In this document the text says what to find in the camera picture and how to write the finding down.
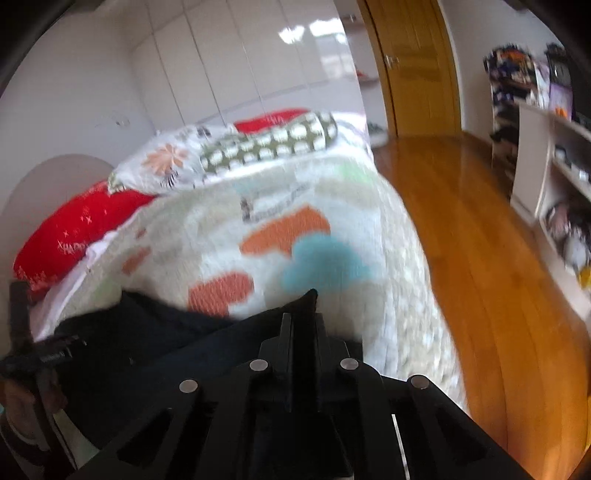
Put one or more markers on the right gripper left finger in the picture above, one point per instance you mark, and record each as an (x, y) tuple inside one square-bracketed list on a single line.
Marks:
[(239, 426)]

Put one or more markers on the black desk clock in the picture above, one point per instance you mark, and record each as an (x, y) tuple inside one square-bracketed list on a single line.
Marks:
[(557, 59)]

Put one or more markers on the white shelf unit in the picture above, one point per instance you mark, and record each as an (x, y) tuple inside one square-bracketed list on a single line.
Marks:
[(550, 149)]

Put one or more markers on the green sheep-print bolster pillow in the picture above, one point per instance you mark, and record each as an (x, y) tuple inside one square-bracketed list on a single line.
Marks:
[(308, 133)]

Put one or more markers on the shoe rack with clutter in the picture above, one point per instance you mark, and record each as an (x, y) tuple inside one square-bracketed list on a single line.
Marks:
[(515, 75)]

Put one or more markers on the wooden bedroom door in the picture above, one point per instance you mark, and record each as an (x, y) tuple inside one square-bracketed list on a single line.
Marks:
[(416, 67)]

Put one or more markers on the red pillow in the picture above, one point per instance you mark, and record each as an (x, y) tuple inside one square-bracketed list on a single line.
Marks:
[(62, 239)]

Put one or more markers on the black pants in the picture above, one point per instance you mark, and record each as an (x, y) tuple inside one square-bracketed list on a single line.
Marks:
[(140, 348)]

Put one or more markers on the floral white pillow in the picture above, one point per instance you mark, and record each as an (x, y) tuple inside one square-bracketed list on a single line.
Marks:
[(168, 161)]

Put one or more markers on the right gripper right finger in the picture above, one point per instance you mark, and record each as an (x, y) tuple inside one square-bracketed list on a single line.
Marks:
[(392, 429)]

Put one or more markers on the white bed sheet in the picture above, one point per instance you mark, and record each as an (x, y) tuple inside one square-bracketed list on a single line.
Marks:
[(44, 317)]

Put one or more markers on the person's left hand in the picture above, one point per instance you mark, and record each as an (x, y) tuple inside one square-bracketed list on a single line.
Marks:
[(19, 404)]

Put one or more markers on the patchwork quilted bedspread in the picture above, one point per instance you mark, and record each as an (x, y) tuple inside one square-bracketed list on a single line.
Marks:
[(247, 244)]

